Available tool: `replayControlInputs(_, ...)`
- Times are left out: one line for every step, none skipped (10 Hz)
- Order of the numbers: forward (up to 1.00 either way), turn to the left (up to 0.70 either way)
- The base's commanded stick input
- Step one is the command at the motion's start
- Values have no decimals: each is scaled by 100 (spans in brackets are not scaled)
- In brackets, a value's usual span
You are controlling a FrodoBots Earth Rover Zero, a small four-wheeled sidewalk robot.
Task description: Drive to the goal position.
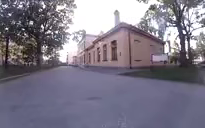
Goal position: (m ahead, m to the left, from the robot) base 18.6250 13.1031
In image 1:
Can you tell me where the group of tall trees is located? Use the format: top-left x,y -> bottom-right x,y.
136,0 -> 205,68

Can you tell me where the group of leafy trees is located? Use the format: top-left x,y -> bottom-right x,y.
0,0 -> 78,69

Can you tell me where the white sign board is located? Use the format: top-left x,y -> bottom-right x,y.
150,53 -> 170,65

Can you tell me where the orange single-storey building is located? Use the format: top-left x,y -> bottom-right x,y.
71,9 -> 166,69

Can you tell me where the grey kerb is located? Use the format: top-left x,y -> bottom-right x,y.
0,68 -> 54,86

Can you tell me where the grey asphalt road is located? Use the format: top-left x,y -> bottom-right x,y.
0,64 -> 205,128

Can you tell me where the grass strip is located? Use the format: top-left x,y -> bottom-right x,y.
0,63 -> 59,83

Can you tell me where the grass patch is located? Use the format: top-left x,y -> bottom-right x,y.
121,64 -> 204,84

